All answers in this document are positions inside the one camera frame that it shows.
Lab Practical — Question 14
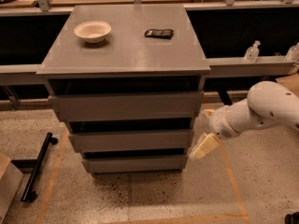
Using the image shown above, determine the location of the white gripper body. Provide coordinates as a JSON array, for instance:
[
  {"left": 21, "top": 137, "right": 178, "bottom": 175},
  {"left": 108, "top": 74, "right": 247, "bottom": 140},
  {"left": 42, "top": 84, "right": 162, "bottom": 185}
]
[{"left": 208, "top": 105, "right": 239, "bottom": 140}]

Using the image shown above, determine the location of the grey drawer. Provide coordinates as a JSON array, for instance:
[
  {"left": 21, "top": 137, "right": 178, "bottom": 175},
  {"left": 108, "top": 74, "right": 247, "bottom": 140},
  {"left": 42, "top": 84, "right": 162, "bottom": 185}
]
[
  {"left": 68, "top": 129, "right": 193, "bottom": 152},
  {"left": 82, "top": 155, "right": 187, "bottom": 174},
  {"left": 49, "top": 91, "right": 203, "bottom": 121}
]

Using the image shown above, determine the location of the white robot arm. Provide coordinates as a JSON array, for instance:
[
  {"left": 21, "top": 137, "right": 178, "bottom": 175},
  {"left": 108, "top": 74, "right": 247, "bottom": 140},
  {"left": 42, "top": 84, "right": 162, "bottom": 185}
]
[{"left": 189, "top": 81, "right": 299, "bottom": 161}]

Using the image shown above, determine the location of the grey top drawer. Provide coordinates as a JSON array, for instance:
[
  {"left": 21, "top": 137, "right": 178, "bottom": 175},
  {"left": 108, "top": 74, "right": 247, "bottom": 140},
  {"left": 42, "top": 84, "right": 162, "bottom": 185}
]
[{"left": 49, "top": 91, "right": 203, "bottom": 121}]

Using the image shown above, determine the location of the grey bottom drawer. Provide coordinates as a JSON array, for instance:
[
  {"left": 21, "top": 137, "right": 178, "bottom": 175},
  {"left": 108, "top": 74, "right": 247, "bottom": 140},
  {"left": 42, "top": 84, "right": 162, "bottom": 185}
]
[{"left": 82, "top": 155, "right": 187, "bottom": 174}]

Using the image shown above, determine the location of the grey drawer cabinet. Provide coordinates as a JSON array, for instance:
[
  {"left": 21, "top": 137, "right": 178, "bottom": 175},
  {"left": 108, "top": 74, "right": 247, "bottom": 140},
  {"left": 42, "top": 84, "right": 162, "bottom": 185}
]
[{"left": 36, "top": 4, "right": 211, "bottom": 176}]

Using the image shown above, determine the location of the clear sanitizer bottle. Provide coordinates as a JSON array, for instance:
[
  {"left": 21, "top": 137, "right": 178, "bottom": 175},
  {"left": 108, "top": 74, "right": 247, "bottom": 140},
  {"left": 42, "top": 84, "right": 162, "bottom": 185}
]
[{"left": 244, "top": 40, "right": 261, "bottom": 63}]

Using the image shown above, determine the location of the cardboard box right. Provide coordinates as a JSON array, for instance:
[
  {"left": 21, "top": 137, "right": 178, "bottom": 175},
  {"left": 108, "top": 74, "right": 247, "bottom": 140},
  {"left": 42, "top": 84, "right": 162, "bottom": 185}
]
[{"left": 277, "top": 74, "right": 299, "bottom": 97}]

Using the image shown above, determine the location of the cardboard box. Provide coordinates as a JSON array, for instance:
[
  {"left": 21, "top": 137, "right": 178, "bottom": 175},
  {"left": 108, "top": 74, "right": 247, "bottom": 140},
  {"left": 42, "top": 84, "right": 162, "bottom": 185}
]
[
  {"left": 0, "top": 152, "right": 23, "bottom": 224},
  {"left": 277, "top": 74, "right": 299, "bottom": 97}
]

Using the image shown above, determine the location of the black caster wheel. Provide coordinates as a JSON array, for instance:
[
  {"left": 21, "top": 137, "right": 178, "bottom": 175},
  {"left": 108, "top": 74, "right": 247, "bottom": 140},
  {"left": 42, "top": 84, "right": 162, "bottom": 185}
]
[{"left": 285, "top": 212, "right": 299, "bottom": 224}]

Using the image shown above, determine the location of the white bowl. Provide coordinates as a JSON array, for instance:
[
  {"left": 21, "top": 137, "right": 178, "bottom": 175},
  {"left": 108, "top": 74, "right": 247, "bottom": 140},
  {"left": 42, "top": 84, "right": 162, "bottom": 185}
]
[{"left": 74, "top": 21, "right": 112, "bottom": 44}]

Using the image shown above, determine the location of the black wheeled stand base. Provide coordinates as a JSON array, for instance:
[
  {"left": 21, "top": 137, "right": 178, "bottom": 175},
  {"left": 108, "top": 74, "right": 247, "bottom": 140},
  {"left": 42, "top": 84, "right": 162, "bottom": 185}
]
[{"left": 12, "top": 133, "right": 58, "bottom": 203}]

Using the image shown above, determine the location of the cardboard box left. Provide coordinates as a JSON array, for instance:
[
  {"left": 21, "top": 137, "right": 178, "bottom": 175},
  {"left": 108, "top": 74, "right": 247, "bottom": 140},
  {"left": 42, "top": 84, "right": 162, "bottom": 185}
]
[{"left": 0, "top": 152, "right": 23, "bottom": 224}]

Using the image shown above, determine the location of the grey metal rail shelf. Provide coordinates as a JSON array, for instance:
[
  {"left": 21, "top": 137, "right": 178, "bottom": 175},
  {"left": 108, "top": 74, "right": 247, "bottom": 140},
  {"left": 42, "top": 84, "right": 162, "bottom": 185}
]
[{"left": 0, "top": 56, "right": 294, "bottom": 86}]

